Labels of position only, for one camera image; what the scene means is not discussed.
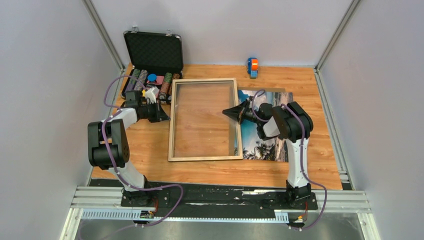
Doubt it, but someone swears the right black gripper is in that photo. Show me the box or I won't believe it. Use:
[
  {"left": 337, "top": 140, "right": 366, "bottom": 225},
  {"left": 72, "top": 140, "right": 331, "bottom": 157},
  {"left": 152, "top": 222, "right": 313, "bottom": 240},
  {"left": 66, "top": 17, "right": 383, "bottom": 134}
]
[{"left": 223, "top": 100, "right": 263, "bottom": 126}]

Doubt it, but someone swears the wooden picture frame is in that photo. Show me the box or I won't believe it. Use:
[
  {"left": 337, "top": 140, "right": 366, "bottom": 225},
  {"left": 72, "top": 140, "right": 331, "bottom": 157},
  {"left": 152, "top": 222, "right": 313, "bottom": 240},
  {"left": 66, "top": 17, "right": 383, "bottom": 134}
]
[{"left": 167, "top": 77, "right": 244, "bottom": 163}]

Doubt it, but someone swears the clear acrylic sheet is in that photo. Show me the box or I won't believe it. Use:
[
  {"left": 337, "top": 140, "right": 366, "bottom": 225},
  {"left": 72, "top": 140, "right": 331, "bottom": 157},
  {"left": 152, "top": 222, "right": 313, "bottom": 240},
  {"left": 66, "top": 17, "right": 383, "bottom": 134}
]
[{"left": 173, "top": 82, "right": 238, "bottom": 158}]

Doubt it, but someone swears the beach landscape photo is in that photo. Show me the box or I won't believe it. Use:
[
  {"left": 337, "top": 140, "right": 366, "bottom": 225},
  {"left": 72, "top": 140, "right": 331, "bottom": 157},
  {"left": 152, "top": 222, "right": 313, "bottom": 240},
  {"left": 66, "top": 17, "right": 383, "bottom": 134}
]
[{"left": 240, "top": 91, "right": 294, "bottom": 163}]

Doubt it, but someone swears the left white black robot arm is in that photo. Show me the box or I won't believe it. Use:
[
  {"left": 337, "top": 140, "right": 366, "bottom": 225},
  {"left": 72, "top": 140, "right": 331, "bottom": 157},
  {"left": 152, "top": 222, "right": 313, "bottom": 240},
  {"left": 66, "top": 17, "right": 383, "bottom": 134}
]
[{"left": 87, "top": 90, "right": 170, "bottom": 207}]

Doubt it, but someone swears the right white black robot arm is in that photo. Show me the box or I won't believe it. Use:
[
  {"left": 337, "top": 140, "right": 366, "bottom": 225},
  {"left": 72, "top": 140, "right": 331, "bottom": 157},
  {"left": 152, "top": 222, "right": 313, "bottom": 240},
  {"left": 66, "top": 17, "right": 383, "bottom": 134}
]
[{"left": 222, "top": 100, "right": 314, "bottom": 209}]

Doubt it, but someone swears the blue poker chip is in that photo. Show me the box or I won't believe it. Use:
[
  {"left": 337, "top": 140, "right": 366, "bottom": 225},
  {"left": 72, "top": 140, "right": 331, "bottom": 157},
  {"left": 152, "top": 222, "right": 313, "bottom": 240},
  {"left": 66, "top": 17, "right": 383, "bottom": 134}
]
[{"left": 147, "top": 73, "right": 157, "bottom": 82}]

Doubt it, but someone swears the blue orange tape dispenser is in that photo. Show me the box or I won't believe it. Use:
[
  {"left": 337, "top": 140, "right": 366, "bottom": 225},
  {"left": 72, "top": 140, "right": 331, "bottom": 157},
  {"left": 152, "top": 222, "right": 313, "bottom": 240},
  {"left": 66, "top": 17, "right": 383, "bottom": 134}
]
[{"left": 247, "top": 57, "right": 259, "bottom": 79}]

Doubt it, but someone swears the black poker chip case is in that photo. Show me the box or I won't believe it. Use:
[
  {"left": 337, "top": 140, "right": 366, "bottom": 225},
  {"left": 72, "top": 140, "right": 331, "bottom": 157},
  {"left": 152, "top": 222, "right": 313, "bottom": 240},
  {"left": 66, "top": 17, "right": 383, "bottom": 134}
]
[{"left": 121, "top": 30, "right": 184, "bottom": 106}]

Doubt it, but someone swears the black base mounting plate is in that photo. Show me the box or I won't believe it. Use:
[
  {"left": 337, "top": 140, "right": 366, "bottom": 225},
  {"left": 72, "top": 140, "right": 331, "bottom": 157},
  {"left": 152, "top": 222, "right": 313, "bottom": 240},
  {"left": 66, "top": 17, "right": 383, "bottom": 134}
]
[{"left": 120, "top": 184, "right": 318, "bottom": 219}]

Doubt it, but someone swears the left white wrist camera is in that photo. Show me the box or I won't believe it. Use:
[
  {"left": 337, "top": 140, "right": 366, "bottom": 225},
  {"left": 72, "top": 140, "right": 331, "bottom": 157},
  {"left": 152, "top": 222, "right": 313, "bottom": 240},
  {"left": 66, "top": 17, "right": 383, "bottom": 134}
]
[{"left": 144, "top": 87, "right": 160, "bottom": 104}]

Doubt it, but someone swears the white slotted cable duct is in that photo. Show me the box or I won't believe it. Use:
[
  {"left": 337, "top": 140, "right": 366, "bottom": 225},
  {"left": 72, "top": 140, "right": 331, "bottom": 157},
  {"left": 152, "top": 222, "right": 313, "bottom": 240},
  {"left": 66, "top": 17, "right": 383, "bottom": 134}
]
[{"left": 81, "top": 209, "right": 290, "bottom": 223}]

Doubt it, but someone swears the aluminium rail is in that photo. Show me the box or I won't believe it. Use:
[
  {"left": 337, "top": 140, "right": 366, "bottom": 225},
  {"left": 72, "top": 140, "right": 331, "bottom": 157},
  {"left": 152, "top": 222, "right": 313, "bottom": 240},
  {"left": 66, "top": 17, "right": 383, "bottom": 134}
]
[{"left": 70, "top": 186, "right": 372, "bottom": 214}]

